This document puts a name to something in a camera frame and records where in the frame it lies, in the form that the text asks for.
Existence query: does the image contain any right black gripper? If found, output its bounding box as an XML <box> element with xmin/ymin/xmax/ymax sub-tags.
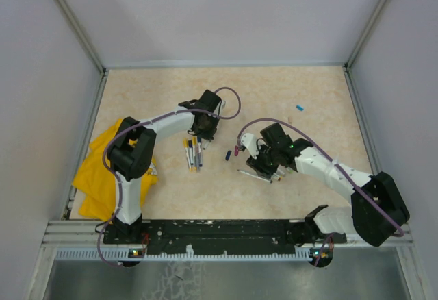
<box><xmin>246</xmin><ymin>141</ymin><xmax>280</xmax><ymax>179</ymax></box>

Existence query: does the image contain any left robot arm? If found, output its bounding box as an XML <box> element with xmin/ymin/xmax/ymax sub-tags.
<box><xmin>104</xmin><ymin>90</ymin><xmax>222</xmax><ymax>243</ymax></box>

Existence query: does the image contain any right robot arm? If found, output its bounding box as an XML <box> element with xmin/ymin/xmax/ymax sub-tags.
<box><xmin>238</xmin><ymin>123</ymin><xmax>410</xmax><ymax>247</ymax></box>

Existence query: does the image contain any yellow marker left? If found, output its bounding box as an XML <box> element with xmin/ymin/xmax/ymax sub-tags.
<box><xmin>183</xmin><ymin>138</ymin><xmax>193</xmax><ymax>171</ymax></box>

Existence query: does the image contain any blue cap yellow end marker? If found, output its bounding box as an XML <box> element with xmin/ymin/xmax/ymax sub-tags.
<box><xmin>188</xmin><ymin>140</ymin><xmax>196</xmax><ymax>171</ymax></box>

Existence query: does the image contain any yellow snoopy t-shirt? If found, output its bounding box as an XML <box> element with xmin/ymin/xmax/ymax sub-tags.
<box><xmin>71</xmin><ymin>118</ymin><xmax>160</xmax><ymax>221</ymax></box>

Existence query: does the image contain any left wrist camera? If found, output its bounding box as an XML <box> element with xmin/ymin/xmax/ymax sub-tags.
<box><xmin>218</xmin><ymin>101</ymin><xmax>226</xmax><ymax>115</ymax></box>

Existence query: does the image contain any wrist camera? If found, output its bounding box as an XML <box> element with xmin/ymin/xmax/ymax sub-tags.
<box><xmin>237</xmin><ymin>133</ymin><xmax>259</xmax><ymax>159</ymax></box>
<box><xmin>218</xmin><ymin>101</ymin><xmax>226</xmax><ymax>115</ymax></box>

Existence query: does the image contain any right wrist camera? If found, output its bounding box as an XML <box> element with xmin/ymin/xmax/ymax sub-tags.
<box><xmin>237</xmin><ymin>133</ymin><xmax>259</xmax><ymax>159</ymax></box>

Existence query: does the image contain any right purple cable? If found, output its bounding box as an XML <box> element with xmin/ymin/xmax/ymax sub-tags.
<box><xmin>235</xmin><ymin>118</ymin><xmax>405</xmax><ymax>238</ymax></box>

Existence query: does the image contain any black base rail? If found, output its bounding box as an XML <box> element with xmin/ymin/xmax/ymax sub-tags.
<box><xmin>103</xmin><ymin>219</ymin><xmax>326</xmax><ymax>255</ymax></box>

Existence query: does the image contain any grey slotted cable duct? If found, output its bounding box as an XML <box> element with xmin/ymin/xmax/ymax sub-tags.
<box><xmin>54</xmin><ymin>247</ymin><xmax>319</xmax><ymax>262</ymax></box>

